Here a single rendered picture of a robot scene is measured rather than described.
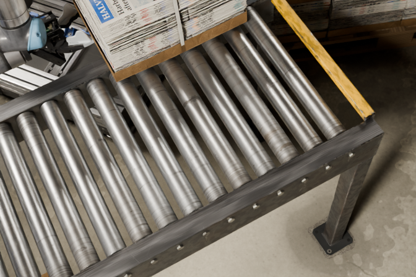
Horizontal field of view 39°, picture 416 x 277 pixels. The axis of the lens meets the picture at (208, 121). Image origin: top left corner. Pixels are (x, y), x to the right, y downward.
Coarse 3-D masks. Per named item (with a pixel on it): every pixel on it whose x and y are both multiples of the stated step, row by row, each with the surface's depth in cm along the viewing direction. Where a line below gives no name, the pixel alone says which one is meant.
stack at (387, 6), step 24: (336, 0) 215; (360, 0) 216; (384, 0) 218; (408, 0) 220; (288, 24) 225; (312, 24) 226; (336, 24) 227; (360, 24) 229; (288, 48) 237; (336, 48) 246; (360, 48) 245; (384, 48) 245
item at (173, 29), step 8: (168, 0) 136; (184, 0) 138; (168, 8) 138; (184, 8) 141; (168, 16) 141; (184, 16) 143; (168, 24) 143; (176, 24) 144; (184, 24) 146; (168, 32) 146; (176, 32) 147; (184, 32) 149; (176, 40) 150; (184, 40) 151
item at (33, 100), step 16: (256, 0) 162; (272, 16) 171; (96, 64) 156; (64, 80) 154; (80, 80) 153; (32, 96) 152; (48, 96) 152; (0, 112) 151; (16, 112) 150; (64, 112) 159; (16, 128) 154
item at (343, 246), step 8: (320, 224) 212; (312, 232) 211; (320, 232) 211; (344, 232) 210; (320, 240) 209; (344, 240) 209; (352, 240) 208; (320, 248) 208; (328, 248) 208; (336, 248) 207; (344, 248) 207; (352, 248) 207; (328, 256) 207
